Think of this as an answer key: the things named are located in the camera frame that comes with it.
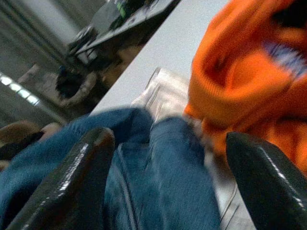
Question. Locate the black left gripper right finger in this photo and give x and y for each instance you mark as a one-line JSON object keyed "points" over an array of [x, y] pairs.
{"points": [[271, 191]]}

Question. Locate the brown chair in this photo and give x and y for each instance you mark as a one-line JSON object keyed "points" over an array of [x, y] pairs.
{"points": [[21, 134], [74, 86]]}

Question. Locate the orange polo shirt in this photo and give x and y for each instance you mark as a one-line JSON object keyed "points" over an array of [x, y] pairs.
{"points": [[239, 83]]}

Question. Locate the cluttered office desk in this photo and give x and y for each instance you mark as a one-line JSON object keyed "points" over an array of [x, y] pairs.
{"points": [[124, 28]]}

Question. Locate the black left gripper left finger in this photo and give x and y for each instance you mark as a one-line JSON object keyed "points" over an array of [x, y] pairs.
{"points": [[72, 187]]}

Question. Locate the white garment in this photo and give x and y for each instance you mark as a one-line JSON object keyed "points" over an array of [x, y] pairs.
{"points": [[168, 91]]}

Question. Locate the white table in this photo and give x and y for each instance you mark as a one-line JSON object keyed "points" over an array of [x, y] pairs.
{"points": [[168, 43]]}

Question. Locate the blue denim shorts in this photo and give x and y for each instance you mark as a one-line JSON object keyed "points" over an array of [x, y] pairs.
{"points": [[163, 167]]}

